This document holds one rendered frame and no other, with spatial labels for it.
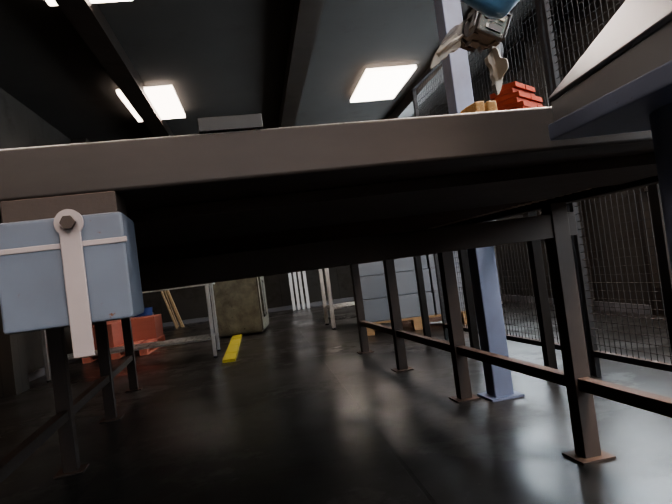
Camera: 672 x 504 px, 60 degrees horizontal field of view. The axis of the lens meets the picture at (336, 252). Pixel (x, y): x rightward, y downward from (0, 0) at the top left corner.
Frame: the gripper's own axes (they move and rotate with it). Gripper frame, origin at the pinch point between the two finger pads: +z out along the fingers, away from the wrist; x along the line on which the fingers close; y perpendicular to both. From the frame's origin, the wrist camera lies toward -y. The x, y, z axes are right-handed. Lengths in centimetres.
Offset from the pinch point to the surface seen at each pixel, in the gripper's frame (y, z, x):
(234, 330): -669, 126, -7
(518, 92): -47, -25, 31
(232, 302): -668, 92, -21
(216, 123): 43, 34, -40
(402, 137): 42, 28, -18
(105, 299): 45, 57, -45
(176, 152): 43, 39, -43
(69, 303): 46, 59, -48
